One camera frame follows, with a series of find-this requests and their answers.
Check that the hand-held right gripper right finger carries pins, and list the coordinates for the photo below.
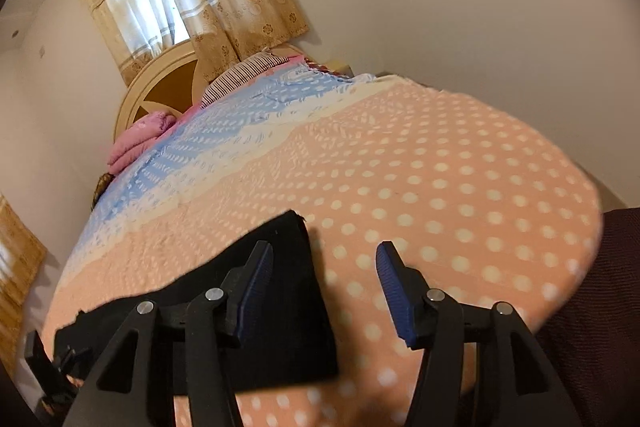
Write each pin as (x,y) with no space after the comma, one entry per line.
(395,287)

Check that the cream wooden headboard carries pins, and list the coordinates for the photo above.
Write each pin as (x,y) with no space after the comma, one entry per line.
(165,82)

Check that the polka dot blanket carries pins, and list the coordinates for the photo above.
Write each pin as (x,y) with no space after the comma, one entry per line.
(425,182)

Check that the black pants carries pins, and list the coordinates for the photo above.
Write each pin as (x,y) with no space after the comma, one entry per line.
(295,267)

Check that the dark maroon cloth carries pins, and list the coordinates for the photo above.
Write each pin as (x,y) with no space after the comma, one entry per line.
(600,307)

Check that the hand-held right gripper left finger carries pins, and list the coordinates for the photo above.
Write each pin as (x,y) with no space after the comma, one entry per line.
(255,287)

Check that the striped pillow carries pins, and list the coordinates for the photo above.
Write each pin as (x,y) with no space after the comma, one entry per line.
(240,74)

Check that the pink folded blanket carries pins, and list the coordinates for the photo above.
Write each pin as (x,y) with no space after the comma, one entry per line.
(140,137)

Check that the camouflage cloth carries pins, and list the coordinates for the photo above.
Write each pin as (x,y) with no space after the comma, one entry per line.
(102,187)

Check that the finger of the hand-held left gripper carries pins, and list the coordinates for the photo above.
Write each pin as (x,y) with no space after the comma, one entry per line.
(65,364)

